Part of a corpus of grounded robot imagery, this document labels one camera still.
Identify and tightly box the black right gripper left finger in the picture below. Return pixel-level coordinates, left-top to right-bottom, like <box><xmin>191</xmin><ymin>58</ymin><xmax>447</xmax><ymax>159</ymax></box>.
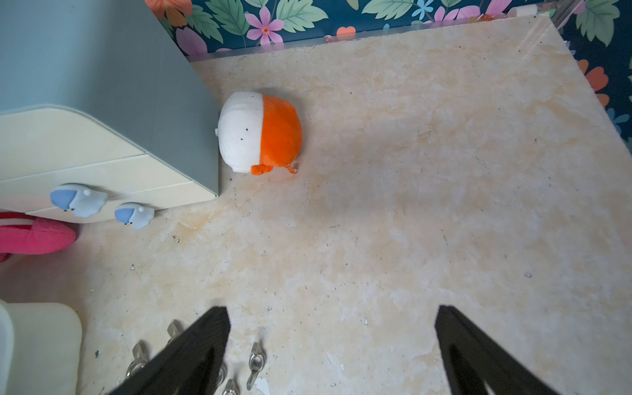
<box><xmin>111</xmin><ymin>306</ymin><xmax>230</xmax><ymax>395</ymax></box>

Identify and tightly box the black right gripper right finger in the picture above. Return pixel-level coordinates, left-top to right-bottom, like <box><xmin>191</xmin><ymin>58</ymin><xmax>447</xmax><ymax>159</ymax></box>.
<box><xmin>434</xmin><ymin>305</ymin><xmax>556</xmax><ymax>394</ymax></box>

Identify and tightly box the white storage tray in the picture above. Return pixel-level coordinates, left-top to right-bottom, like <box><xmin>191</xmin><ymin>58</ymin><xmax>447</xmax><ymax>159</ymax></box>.
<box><xmin>1</xmin><ymin>301</ymin><xmax>82</xmax><ymax>394</ymax></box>

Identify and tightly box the pale blue drawer box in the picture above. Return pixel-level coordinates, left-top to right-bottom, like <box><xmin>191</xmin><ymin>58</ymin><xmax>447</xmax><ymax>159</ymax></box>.
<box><xmin>1</xmin><ymin>1</ymin><xmax>220</xmax><ymax>223</ymax></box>

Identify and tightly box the blue white drawer knob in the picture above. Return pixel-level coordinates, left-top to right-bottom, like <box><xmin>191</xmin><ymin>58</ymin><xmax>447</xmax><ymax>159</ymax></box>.
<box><xmin>115</xmin><ymin>202</ymin><xmax>155</xmax><ymax>230</ymax></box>

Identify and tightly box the pink white plush toy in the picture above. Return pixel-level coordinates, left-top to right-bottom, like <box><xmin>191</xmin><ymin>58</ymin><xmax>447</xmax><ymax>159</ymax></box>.
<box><xmin>1</xmin><ymin>212</ymin><xmax>77</xmax><ymax>263</ymax></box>

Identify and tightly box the orange white plush ball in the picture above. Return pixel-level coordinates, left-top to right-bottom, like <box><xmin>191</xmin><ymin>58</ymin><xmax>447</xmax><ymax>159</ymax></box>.
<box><xmin>216</xmin><ymin>92</ymin><xmax>303</xmax><ymax>175</ymax></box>

